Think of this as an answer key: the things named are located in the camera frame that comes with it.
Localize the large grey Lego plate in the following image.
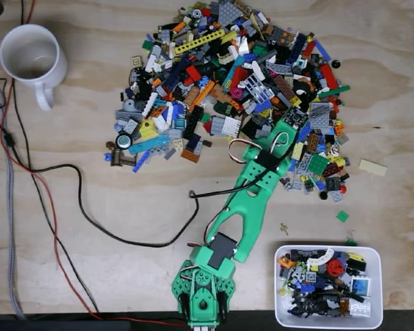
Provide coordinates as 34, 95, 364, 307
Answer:
309, 111, 333, 130

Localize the large green square Lego plate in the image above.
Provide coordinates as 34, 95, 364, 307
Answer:
308, 152, 331, 175

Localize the white Lego tile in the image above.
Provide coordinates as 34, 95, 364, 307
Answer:
224, 116, 242, 137

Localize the brown long Lego plate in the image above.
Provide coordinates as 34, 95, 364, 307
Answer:
272, 73, 296, 101

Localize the grey square Lego plate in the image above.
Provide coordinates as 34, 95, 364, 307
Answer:
210, 116, 227, 135

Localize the long green Lego plate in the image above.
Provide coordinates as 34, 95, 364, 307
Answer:
317, 85, 351, 99

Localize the long red Lego brick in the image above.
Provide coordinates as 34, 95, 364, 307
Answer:
319, 63, 339, 91

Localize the black long Lego plate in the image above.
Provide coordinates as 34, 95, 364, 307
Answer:
184, 104, 206, 134

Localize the orange long Lego plate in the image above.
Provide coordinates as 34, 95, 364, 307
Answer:
189, 79, 216, 112

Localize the orange brown Lego plate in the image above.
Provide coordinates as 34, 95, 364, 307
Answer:
180, 148, 202, 163

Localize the long blue Lego piece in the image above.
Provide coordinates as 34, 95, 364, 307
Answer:
313, 39, 333, 61

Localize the tan Lego plate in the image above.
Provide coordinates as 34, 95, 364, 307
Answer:
358, 158, 389, 177

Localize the orange Lego piece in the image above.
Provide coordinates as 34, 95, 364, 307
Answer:
278, 254, 297, 270

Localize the yellow Lego technic beam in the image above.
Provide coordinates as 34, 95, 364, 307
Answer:
174, 28, 226, 54

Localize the white Lego arch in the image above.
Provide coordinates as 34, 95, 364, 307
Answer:
306, 248, 337, 272

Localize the light blue Lego plate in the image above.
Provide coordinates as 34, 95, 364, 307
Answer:
128, 134, 172, 156

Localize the yellow Lego piece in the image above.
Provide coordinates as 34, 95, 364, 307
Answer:
137, 119, 158, 141

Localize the dark grey Lego wedge plate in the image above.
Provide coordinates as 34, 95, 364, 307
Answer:
217, 0, 244, 27

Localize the narrow blue Lego plate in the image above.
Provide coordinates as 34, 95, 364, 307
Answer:
131, 150, 151, 174

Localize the black Lego wheel teal hub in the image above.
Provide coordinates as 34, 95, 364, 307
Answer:
115, 133, 132, 150

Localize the dark brown Lego piece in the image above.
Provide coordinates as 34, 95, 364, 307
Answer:
110, 148, 138, 168

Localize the light blue Lego panel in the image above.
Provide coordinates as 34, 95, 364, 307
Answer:
351, 277, 371, 297

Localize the clear white Lego brick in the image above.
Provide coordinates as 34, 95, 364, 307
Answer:
348, 299, 372, 318

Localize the white plastic bin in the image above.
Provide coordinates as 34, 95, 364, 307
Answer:
274, 244, 384, 329

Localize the white ceramic mug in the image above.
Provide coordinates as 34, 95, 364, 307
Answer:
0, 23, 68, 112

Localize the black camera circuit board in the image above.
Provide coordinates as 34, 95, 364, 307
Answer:
282, 106, 310, 130

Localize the white red black servo cable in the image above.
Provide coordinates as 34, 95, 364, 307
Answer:
228, 138, 263, 163

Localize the white Lego window frame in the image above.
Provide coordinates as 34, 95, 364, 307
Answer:
242, 73, 275, 103

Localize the thick black cable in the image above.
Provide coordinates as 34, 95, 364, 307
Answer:
0, 119, 263, 248

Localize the thin black cable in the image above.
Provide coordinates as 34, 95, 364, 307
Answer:
10, 0, 100, 313

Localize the grey braided cable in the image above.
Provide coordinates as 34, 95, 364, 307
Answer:
3, 151, 23, 319

